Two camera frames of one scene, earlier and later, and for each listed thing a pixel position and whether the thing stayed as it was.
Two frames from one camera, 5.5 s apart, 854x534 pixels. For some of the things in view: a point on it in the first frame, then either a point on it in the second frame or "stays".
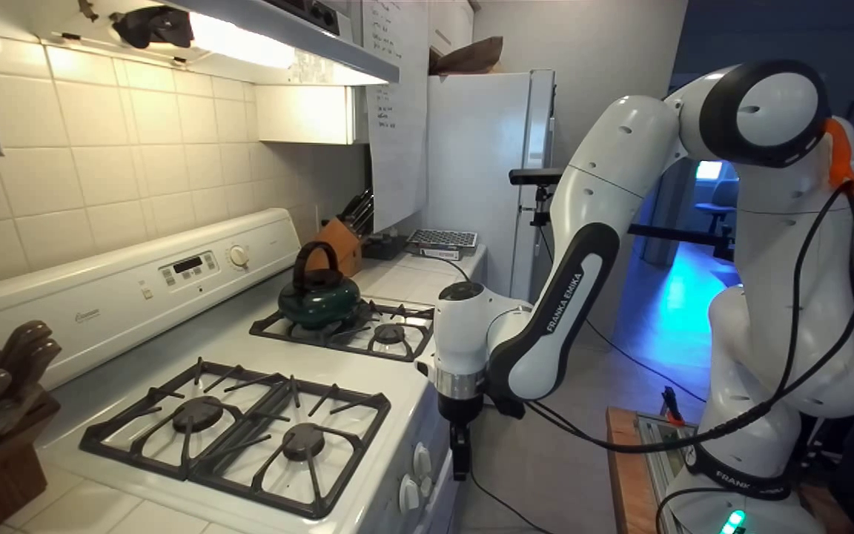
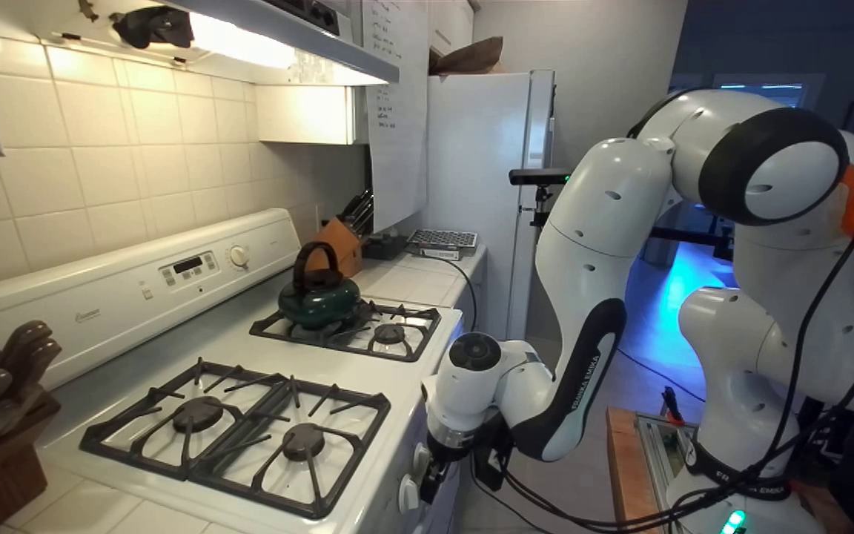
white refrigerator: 481,126 stays
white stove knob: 423,461 stays
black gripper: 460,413 to 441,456
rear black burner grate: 379,330 stays
